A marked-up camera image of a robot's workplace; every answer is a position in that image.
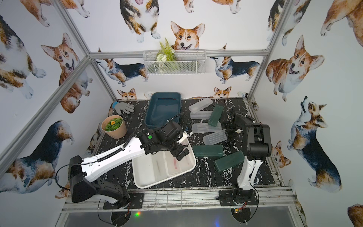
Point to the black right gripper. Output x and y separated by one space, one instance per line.
229 135

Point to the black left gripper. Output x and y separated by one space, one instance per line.
178 146

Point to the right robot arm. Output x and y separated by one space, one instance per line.
256 140

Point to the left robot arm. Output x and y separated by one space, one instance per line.
85 174

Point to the white plastic storage box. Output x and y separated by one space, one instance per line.
151 170

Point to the teal plastic storage box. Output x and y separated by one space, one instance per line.
162 107

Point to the dark green case middle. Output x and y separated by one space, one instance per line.
208 151

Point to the dark green case upright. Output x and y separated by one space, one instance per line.
215 116

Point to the dark green case near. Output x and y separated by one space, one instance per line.
229 161

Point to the beige pot with green plant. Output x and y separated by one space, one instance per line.
114 126

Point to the grey work glove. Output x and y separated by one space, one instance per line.
122 107

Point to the artificial fern plant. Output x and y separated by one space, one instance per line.
166 58

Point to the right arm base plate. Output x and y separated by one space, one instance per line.
237 198

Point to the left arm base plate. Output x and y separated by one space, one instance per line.
132 201

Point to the white wire wall basket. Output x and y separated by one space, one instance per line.
177 63

